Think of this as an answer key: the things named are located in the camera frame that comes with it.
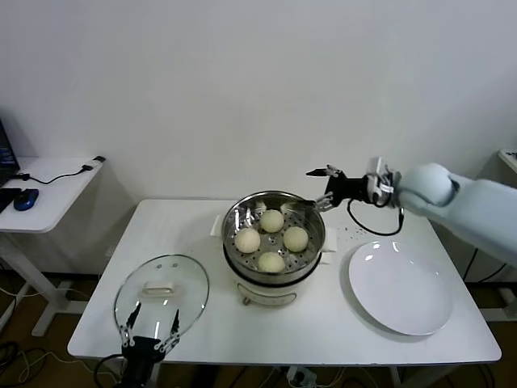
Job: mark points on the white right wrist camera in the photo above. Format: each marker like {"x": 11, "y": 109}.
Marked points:
{"x": 375, "y": 166}

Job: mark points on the stainless steel steamer basket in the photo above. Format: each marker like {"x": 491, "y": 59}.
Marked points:
{"x": 315, "y": 234}

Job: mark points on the black laptop screen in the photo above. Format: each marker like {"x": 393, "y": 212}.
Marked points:
{"x": 6, "y": 157}

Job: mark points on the white power strip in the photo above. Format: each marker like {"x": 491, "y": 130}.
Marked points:
{"x": 302, "y": 376}

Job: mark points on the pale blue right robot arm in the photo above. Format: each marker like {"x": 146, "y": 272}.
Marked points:
{"x": 464, "y": 210}

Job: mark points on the white steamed baozi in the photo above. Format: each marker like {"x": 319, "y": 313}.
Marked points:
{"x": 247, "y": 241}
{"x": 271, "y": 262}
{"x": 271, "y": 221}
{"x": 296, "y": 238}

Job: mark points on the white curved side desk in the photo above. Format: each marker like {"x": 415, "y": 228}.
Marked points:
{"x": 52, "y": 202}

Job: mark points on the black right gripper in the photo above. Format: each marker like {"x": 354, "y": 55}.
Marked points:
{"x": 349, "y": 188}

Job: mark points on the large white plate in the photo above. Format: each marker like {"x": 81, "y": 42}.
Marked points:
{"x": 400, "y": 287}

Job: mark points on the blue computer mouse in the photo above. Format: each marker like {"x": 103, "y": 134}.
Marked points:
{"x": 26, "y": 199}

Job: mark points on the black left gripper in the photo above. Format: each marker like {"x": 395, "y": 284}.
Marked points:
{"x": 139, "y": 355}

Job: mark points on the glass pot lid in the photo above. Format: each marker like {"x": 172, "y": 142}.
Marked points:
{"x": 186, "y": 275}

